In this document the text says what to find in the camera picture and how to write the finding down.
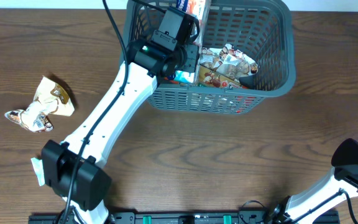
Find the cream snack bag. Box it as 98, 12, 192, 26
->
4, 77, 75, 133
200, 47, 222, 70
216, 44, 259, 82

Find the red orange pasta package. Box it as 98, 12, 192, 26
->
165, 67, 247, 89

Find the Kleenex tissue multipack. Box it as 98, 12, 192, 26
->
174, 0, 213, 85

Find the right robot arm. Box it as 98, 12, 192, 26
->
264, 138, 358, 224

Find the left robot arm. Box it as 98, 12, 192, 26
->
41, 37, 200, 223

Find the grey plastic lattice basket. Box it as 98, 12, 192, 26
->
123, 0, 296, 114

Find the crumpled cream snack bag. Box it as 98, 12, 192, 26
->
4, 77, 75, 133

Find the white light-blue small packet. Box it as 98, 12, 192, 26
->
31, 157, 45, 186

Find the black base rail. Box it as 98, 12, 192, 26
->
28, 207, 341, 224

